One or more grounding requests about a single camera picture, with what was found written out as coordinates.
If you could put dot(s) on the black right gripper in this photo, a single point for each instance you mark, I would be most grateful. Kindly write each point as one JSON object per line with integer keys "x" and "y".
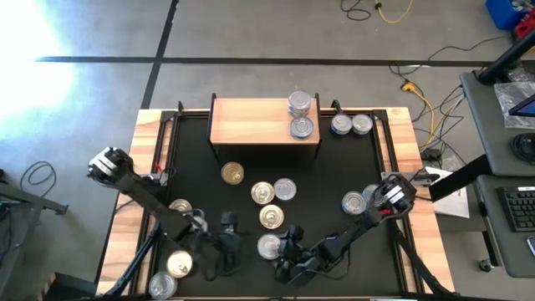
{"x": 305, "y": 263}

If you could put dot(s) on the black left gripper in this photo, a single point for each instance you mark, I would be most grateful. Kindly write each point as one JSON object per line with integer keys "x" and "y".
{"x": 221, "y": 253}

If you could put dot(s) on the silver lid can teal label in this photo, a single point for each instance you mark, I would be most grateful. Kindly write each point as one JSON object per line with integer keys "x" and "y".
{"x": 268, "y": 246}
{"x": 302, "y": 127}

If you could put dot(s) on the silver lid can red label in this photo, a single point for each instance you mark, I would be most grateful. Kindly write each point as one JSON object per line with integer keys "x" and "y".
{"x": 200, "y": 217}

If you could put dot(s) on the gold lid can white label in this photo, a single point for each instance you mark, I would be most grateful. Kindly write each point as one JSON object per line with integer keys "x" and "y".
{"x": 262, "y": 192}
{"x": 271, "y": 216}

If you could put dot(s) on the dark gold seafood can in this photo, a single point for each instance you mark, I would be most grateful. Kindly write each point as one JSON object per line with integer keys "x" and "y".
{"x": 232, "y": 172}

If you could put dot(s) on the gold lid seafood can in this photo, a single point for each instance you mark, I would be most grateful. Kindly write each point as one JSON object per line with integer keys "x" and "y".
{"x": 180, "y": 204}

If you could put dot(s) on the silver lid can blue label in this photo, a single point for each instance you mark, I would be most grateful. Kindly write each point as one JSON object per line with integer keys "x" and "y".
{"x": 353, "y": 202}
{"x": 341, "y": 123}

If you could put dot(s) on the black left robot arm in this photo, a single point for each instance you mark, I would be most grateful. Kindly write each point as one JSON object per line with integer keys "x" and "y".
{"x": 142, "y": 192}

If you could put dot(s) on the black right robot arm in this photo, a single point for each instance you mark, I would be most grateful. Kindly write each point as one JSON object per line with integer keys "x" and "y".
{"x": 355, "y": 232}

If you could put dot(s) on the wooden shelf black sides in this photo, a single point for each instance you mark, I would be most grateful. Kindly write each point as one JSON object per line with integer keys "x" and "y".
{"x": 251, "y": 121}

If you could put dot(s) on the pale gold lid can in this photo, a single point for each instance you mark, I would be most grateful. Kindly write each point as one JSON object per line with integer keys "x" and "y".
{"x": 179, "y": 263}

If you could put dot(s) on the black table mat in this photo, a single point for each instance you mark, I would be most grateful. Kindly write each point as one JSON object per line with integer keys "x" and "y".
{"x": 192, "y": 142}

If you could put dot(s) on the small black clamp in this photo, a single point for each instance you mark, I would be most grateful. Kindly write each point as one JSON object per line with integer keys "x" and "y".
{"x": 180, "y": 106}
{"x": 335, "y": 105}

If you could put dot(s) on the black power brick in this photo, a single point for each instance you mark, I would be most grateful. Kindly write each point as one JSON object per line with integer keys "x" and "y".
{"x": 430, "y": 154}

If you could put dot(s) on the white paper sheet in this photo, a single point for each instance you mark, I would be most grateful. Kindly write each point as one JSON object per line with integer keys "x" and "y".
{"x": 455, "y": 205}

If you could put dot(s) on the black box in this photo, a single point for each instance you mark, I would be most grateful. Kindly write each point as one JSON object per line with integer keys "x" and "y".
{"x": 67, "y": 288}

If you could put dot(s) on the grey metal stand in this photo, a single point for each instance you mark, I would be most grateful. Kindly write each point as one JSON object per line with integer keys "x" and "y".
{"x": 33, "y": 200}

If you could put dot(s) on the desk caster wheel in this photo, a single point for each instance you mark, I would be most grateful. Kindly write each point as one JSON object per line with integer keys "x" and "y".
{"x": 485, "y": 264}

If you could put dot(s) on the grey desk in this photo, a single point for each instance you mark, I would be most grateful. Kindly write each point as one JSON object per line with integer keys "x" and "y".
{"x": 480, "y": 125}

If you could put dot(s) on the black keyboard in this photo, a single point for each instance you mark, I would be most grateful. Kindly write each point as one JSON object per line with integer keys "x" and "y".
{"x": 520, "y": 209}

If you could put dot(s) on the dark phone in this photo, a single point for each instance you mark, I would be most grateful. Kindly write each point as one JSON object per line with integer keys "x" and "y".
{"x": 531, "y": 246}

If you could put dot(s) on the clear plastic bag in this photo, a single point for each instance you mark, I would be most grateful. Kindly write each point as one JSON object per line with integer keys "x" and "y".
{"x": 512, "y": 98}

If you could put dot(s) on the blue lit screen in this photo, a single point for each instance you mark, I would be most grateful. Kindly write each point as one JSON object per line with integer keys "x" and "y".
{"x": 526, "y": 108}

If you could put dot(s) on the blue plastic bin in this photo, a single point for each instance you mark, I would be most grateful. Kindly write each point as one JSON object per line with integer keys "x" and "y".
{"x": 503, "y": 12}

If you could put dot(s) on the red plastic object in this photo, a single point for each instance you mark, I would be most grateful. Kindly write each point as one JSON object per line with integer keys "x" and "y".
{"x": 526, "y": 28}

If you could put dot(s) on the black aluminium table frame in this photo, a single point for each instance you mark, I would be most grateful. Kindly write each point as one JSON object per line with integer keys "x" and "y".
{"x": 139, "y": 261}

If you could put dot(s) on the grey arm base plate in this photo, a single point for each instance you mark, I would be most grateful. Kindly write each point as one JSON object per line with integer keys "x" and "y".
{"x": 386, "y": 175}

